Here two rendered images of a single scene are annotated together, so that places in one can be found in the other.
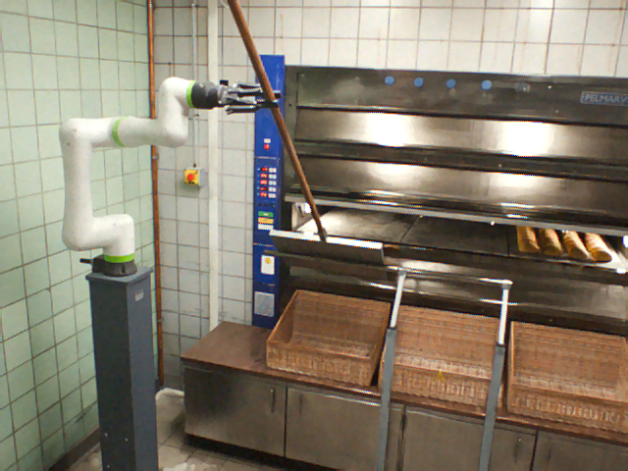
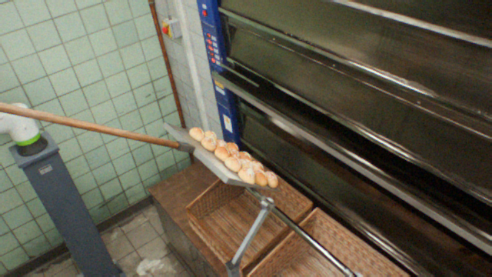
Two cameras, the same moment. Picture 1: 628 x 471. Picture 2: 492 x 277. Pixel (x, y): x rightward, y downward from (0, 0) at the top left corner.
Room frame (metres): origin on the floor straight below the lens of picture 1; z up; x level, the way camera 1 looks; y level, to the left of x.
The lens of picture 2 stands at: (1.67, -1.26, 2.47)
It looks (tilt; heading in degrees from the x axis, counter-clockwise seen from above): 37 degrees down; 42
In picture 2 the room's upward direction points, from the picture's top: 9 degrees counter-clockwise
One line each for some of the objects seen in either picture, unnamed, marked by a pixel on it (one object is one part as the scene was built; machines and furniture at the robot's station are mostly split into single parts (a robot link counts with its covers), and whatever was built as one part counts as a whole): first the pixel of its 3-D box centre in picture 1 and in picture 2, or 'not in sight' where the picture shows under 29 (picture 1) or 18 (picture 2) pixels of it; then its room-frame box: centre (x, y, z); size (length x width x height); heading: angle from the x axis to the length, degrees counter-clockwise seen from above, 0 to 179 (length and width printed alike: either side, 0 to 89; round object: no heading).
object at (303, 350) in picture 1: (330, 334); (247, 215); (2.84, -0.10, 0.72); 0.56 x 0.49 x 0.28; 74
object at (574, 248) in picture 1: (560, 239); not in sight; (3.19, -1.41, 1.21); 0.61 x 0.48 x 0.06; 163
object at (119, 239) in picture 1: (115, 236); (17, 123); (2.32, 0.84, 1.36); 0.16 x 0.13 x 0.19; 134
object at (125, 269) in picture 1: (108, 263); (28, 138); (2.34, 0.89, 1.23); 0.26 x 0.15 x 0.06; 74
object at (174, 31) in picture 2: (194, 176); (171, 28); (3.33, 0.72, 1.46); 0.10 x 0.07 x 0.10; 73
